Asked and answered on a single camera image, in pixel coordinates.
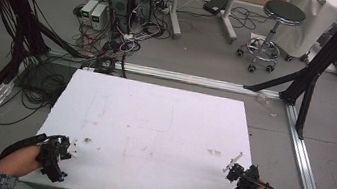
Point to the person's left hand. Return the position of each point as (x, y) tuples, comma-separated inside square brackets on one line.
[(20, 160)]

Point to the black round stool chrome base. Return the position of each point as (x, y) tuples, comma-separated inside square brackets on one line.
[(283, 12)]

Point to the white bench power supply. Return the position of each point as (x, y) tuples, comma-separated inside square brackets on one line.
[(98, 16), (87, 9)]

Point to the flat black box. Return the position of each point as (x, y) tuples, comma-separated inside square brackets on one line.
[(216, 4)]

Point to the white desk leg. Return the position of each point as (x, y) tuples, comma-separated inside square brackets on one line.
[(175, 14), (230, 19)]

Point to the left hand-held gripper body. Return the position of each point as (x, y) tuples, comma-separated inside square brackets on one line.
[(52, 157)]

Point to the long aluminium floor rail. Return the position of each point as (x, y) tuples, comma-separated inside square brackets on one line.
[(192, 78)]

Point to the black frame post with braces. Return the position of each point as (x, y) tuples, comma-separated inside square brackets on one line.
[(335, 48)]

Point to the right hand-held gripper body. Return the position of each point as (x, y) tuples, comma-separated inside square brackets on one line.
[(243, 184)]

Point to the white cloth-covered object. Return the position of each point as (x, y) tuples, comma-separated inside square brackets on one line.
[(319, 19)]

